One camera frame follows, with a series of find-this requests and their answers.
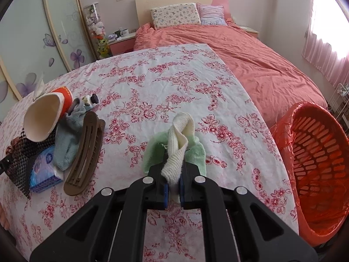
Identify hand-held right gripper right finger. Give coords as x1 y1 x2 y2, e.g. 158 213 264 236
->
179 163 318 262

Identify blue tissue pack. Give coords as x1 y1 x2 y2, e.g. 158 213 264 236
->
29 145 64 194

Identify white knitted sock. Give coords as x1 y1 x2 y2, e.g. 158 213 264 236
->
161 112 195 202

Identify stuffed toys column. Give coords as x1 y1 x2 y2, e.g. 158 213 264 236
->
83 2 111 59

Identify brown slotted plastic piece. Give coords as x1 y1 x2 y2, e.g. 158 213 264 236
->
63 111 106 196

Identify grey-blue fluffy sock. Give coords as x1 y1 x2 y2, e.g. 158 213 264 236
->
53 98 88 171

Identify pink curtain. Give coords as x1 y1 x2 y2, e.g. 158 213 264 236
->
301 0 349 82

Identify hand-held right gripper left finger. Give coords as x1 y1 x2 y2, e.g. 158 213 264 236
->
29 165 170 262

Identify small bottle with black cap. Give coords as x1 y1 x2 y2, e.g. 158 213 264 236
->
82 94 99 112

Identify black woven mesh piece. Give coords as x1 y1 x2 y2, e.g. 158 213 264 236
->
5 131 59 200

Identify orange laundry basket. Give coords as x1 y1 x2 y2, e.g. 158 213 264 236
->
269 101 349 245

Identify cream nightstand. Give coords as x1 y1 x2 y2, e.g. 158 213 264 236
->
240 25 259 37

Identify pink nightstand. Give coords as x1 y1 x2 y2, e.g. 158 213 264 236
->
108 34 136 58

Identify bed with coral duvet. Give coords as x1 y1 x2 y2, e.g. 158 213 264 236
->
133 16 329 127

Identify cream patterned pillow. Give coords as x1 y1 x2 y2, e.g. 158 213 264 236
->
151 3 202 29

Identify floral glass wardrobe doors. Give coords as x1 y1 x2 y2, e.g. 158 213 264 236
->
0 0 94 121

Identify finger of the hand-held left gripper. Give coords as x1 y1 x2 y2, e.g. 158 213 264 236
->
0 156 13 175

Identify white wire rack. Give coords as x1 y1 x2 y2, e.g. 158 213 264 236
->
326 83 349 134

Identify pink striped pillow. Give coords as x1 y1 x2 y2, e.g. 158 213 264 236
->
197 3 227 26

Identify green fluffy sock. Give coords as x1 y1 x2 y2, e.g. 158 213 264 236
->
141 132 207 176

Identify floral pink tablecloth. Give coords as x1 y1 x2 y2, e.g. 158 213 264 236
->
0 43 300 262

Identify crumpled white tissue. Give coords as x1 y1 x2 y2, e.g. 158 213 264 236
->
33 72 48 99

